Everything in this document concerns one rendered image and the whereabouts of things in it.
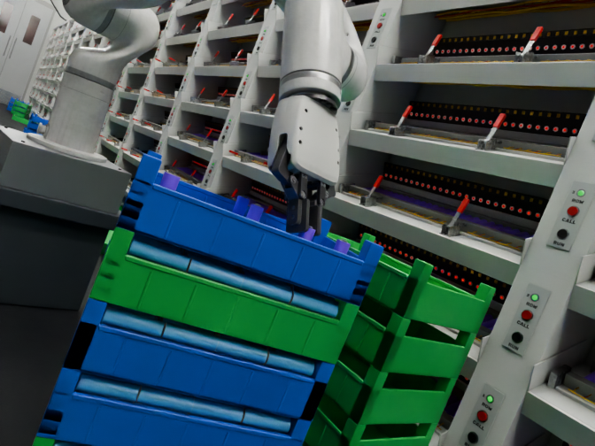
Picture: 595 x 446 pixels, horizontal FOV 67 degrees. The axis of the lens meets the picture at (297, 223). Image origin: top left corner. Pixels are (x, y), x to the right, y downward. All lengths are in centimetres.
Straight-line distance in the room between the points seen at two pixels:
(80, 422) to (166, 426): 9
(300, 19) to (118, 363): 48
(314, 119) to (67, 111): 80
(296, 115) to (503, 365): 59
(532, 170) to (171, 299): 72
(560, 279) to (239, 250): 58
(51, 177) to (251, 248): 74
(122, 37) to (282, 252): 90
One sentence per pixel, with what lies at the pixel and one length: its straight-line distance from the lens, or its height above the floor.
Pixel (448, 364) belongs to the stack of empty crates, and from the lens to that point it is 77.
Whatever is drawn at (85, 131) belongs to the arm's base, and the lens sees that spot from 126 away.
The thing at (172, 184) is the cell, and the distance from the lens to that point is 51.
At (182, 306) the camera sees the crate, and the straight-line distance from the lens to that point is 52.
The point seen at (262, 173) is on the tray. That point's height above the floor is 53.
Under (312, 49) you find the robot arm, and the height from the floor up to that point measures 68.
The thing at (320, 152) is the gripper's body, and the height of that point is 56.
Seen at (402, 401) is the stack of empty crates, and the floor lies 28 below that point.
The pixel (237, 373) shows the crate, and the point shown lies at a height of 28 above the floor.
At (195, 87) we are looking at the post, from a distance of 258.
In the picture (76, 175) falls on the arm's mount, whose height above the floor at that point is 35.
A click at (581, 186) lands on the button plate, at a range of 92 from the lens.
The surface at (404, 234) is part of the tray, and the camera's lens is 108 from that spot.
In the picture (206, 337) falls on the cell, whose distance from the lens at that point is 54.
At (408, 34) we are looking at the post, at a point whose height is 106.
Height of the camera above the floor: 50
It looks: 3 degrees down
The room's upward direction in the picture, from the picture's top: 22 degrees clockwise
